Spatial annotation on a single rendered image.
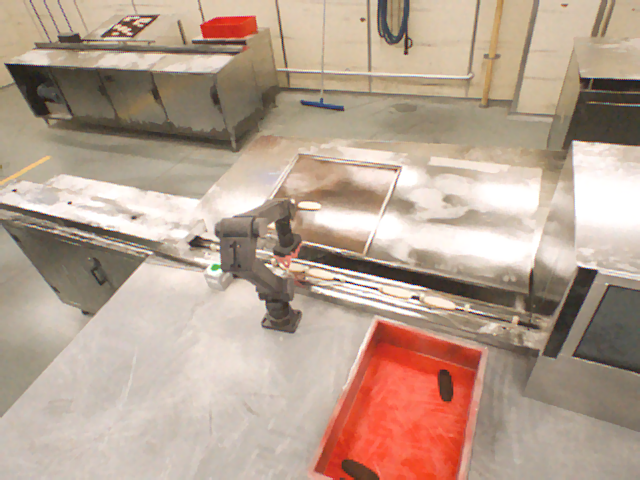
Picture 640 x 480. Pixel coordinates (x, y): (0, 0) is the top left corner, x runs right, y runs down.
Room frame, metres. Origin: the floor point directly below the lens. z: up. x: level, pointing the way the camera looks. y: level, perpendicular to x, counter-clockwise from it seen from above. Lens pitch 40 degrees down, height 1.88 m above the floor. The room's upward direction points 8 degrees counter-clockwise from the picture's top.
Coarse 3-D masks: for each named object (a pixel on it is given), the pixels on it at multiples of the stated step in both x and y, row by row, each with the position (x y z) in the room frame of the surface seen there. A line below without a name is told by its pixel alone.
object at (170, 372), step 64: (128, 320) 0.97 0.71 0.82; (192, 320) 0.93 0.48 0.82; (256, 320) 0.89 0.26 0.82; (320, 320) 0.86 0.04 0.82; (64, 384) 0.74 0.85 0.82; (128, 384) 0.71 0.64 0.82; (192, 384) 0.68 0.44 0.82; (256, 384) 0.65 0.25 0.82; (320, 384) 0.63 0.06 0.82; (512, 384) 0.55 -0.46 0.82; (0, 448) 0.56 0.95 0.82; (64, 448) 0.54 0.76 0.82; (128, 448) 0.52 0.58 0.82; (192, 448) 0.49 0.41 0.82; (256, 448) 0.47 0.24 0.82; (512, 448) 0.39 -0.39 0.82; (576, 448) 0.37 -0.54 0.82
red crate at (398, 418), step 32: (384, 352) 0.70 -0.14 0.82; (384, 384) 0.60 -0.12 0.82; (416, 384) 0.59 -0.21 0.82; (352, 416) 0.52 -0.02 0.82; (384, 416) 0.51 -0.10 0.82; (416, 416) 0.50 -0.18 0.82; (448, 416) 0.49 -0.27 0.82; (352, 448) 0.44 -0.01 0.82; (384, 448) 0.43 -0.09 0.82; (416, 448) 0.42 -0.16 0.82; (448, 448) 0.41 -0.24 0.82
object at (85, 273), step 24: (96, 192) 1.91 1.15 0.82; (120, 192) 1.87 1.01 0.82; (144, 192) 1.84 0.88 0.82; (0, 216) 1.79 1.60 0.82; (24, 240) 1.77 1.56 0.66; (48, 240) 1.66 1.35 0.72; (72, 240) 1.56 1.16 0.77; (96, 240) 1.47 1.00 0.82; (48, 264) 1.74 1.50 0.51; (72, 264) 1.63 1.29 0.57; (96, 264) 1.52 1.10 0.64; (120, 264) 1.43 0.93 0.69; (72, 288) 1.71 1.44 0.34; (96, 288) 1.59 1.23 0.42; (96, 312) 1.67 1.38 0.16
